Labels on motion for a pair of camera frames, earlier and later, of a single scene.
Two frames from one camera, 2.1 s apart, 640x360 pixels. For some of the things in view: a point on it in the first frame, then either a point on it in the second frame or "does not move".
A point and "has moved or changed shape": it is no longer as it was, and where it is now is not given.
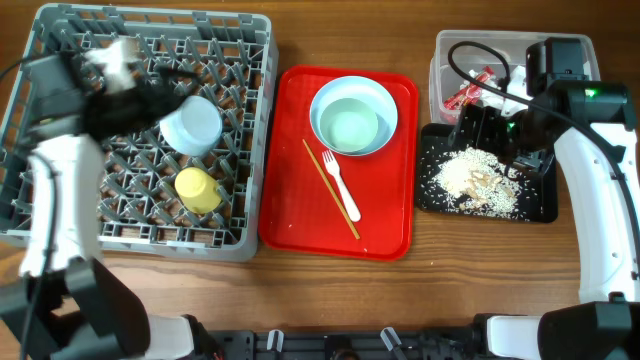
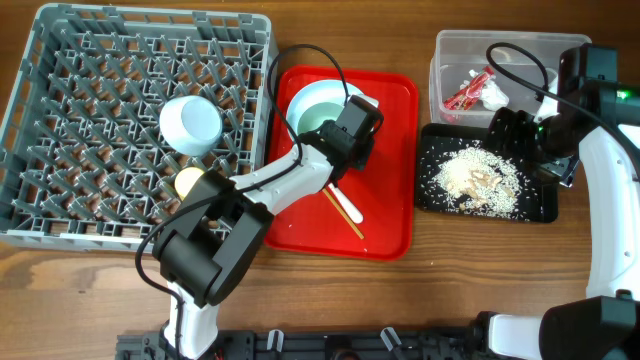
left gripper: (172, 92) to (363, 155)
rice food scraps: (477, 181) does not move
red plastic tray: (300, 216) does not move
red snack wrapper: (469, 93) does not move
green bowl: (348, 125) has moved or changed shape
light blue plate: (363, 88) to (314, 103)
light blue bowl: (194, 128) does not move
